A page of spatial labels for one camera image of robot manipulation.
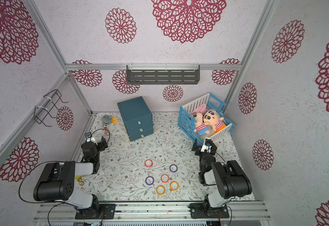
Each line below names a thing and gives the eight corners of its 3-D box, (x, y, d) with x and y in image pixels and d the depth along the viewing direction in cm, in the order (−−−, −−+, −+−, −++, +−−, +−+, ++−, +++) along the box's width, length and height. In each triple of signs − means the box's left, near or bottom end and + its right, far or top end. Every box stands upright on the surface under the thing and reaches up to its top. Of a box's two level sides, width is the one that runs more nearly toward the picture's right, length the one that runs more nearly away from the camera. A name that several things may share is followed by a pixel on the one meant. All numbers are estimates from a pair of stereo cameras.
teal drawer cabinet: (131, 145, 102) (125, 126, 85) (122, 123, 116) (115, 102, 98) (155, 136, 107) (153, 116, 90) (143, 116, 121) (140, 95, 104)
